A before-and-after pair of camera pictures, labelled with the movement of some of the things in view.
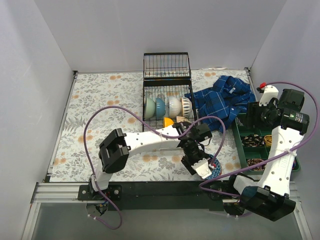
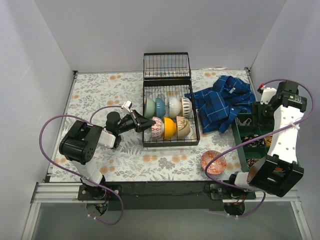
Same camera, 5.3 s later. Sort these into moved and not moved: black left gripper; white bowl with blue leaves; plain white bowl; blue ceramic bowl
Moved: black left gripper
Not moved: plain white bowl; blue ceramic bowl; white bowl with blue leaves
